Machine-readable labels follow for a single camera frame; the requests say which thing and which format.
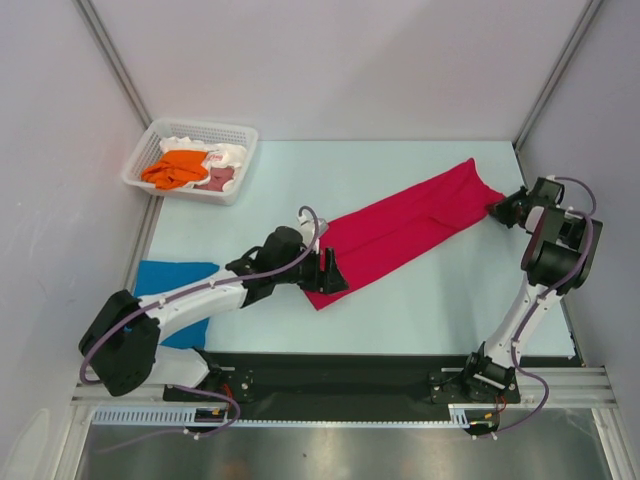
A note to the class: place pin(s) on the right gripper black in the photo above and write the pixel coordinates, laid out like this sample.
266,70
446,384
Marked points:
500,210

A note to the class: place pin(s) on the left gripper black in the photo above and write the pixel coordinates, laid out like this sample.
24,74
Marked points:
327,281

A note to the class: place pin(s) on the red t shirt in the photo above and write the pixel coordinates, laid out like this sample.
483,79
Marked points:
375,241

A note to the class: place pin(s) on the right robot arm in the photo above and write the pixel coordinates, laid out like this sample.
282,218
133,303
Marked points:
558,213

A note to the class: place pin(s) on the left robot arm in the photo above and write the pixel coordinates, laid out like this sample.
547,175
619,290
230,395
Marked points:
124,347

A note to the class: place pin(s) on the maroon t shirt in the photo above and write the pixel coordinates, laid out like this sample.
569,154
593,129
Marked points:
219,177

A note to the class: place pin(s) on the white t shirt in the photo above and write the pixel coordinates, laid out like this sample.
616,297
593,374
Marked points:
218,155

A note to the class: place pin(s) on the folded blue t shirt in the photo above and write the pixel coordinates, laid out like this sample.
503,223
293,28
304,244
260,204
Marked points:
154,277

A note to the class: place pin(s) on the orange t shirt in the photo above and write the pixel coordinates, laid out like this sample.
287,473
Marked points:
177,169

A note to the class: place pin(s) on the white plastic basket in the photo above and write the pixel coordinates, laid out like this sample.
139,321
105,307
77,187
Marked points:
147,153

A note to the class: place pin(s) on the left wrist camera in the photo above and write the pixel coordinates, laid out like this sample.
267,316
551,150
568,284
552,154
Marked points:
311,230

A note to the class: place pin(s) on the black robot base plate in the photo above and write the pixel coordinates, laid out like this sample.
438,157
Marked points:
265,382

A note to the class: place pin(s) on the right aluminium frame post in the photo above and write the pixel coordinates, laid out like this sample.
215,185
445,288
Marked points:
567,54

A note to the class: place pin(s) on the aluminium frame post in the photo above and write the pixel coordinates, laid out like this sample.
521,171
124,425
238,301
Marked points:
567,54
106,46

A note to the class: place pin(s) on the white slotted cable duct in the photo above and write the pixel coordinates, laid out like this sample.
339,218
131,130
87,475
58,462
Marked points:
200,417

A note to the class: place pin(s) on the left aluminium frame post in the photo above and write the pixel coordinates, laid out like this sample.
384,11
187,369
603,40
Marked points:
106,46

